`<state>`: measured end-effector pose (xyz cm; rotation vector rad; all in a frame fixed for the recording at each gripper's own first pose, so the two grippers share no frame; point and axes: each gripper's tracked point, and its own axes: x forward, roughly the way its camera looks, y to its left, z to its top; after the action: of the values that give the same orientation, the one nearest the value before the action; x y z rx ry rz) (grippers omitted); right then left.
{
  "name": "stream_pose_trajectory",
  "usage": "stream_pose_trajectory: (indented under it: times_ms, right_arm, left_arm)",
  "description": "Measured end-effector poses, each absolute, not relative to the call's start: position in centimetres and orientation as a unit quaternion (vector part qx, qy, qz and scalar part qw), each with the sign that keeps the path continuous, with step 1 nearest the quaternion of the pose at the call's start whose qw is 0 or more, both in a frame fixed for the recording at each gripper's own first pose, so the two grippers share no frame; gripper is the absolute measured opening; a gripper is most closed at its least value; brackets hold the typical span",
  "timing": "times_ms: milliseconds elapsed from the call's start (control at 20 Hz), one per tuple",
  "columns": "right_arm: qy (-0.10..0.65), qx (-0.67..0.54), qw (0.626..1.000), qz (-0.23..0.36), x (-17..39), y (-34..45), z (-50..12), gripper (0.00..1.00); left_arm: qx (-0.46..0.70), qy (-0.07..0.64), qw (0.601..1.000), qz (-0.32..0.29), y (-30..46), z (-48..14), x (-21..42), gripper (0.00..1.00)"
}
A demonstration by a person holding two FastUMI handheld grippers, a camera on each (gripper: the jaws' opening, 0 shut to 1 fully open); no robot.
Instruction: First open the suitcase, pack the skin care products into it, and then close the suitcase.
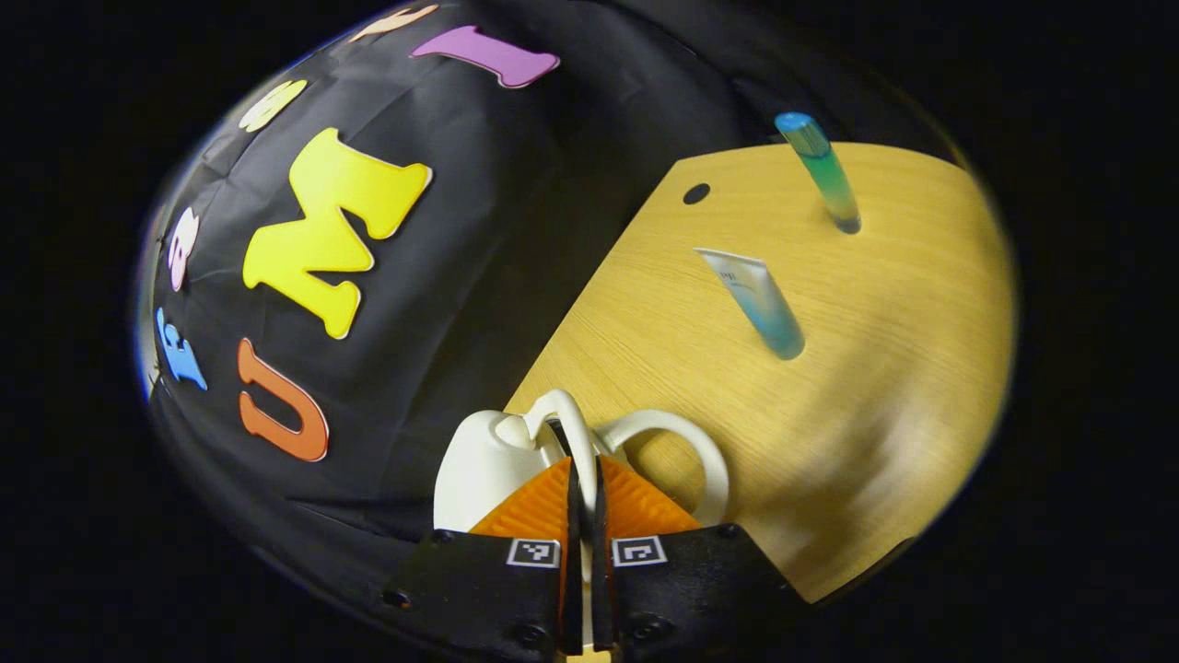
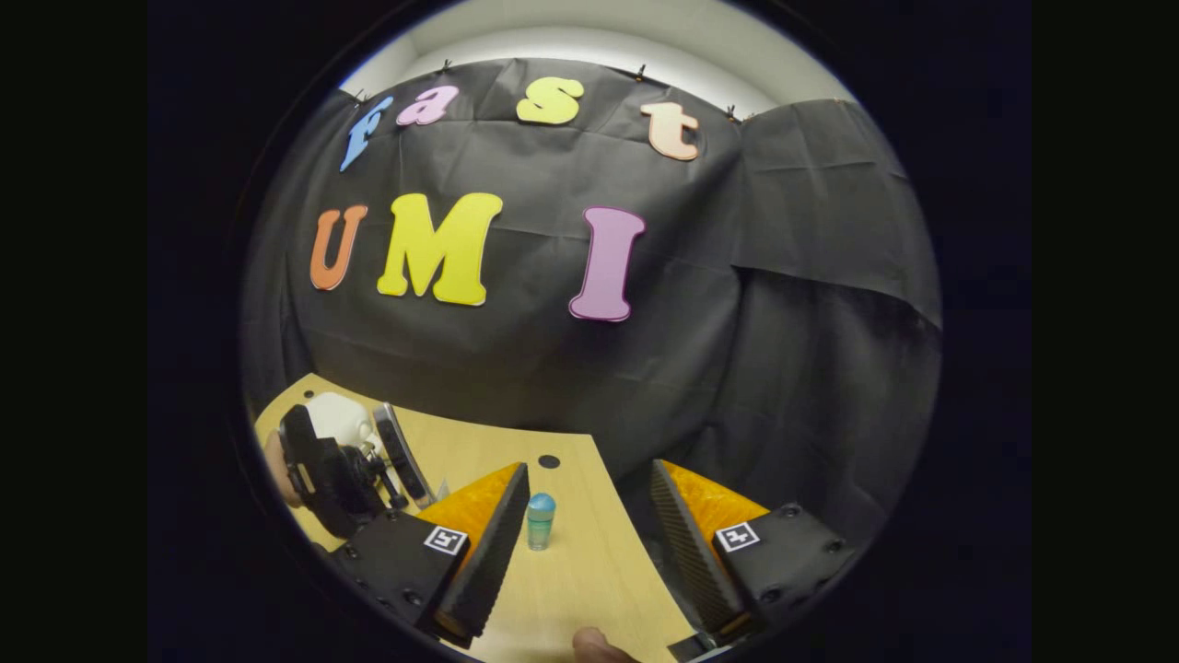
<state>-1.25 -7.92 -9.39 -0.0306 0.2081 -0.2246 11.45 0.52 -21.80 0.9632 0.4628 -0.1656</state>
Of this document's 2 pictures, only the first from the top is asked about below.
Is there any white and blue cream tube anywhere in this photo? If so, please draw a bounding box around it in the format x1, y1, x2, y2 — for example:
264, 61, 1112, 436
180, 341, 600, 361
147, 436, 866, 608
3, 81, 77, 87
694, 247, 807, 362

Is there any green bottle with blue cap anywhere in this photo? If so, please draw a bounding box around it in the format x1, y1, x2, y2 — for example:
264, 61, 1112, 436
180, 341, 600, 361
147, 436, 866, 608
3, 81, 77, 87
774, 111, 863, 236

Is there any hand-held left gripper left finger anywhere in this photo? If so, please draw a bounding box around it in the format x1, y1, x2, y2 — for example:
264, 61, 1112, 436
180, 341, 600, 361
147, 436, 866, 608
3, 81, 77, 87
382, 456, 586, 663

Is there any black backdrop cloth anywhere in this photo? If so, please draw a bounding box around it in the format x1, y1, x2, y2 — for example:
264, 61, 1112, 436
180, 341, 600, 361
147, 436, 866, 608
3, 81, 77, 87
134, 0, 968, 609

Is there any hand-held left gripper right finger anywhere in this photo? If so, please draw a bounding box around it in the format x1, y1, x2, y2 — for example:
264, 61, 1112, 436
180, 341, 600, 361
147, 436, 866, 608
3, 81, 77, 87
589, 455, 813, 662

